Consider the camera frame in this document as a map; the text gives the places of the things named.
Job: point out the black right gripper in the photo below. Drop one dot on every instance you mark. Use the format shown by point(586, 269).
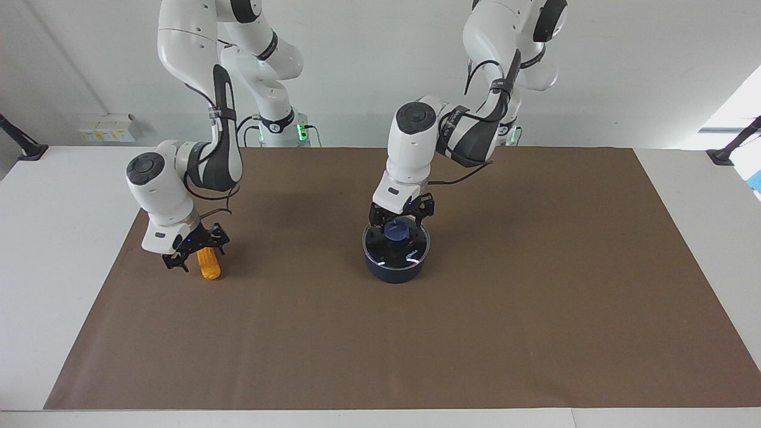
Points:
point(199, 242)

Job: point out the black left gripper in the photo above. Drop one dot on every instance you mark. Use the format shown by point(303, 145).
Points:
point(397, 209)

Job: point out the yellow corn cob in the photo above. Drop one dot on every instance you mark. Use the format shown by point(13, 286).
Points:
point(209, 266)

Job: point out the glass lid with blue knob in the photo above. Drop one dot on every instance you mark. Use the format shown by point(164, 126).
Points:
point(392, 249)

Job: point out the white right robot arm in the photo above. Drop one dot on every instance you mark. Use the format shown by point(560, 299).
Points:
point(178, 41)

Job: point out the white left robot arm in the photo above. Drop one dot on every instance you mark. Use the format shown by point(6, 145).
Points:
point(410, 154)

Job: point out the brown table mat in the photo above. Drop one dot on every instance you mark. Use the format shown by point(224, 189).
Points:
point(416, 345)

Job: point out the black clamp stand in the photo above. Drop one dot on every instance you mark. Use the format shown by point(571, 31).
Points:
point(27, 147)
point(731, 148)

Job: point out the light blue object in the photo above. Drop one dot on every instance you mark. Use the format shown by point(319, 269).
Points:
point(756, 181)

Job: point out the white wall socket box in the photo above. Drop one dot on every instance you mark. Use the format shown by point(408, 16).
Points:
point(107, 128)

